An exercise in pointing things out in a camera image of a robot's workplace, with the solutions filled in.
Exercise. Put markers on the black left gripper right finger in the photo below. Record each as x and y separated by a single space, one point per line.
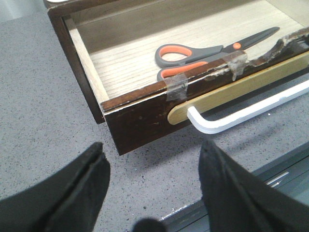
241 193

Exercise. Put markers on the grey orange scissors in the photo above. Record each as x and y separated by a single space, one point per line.
195 57

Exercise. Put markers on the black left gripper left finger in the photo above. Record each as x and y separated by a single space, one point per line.
68 201

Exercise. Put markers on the wooden drawer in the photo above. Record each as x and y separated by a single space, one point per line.
121 41

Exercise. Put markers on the dark wooden drawer cabinet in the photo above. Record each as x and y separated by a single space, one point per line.
60 11

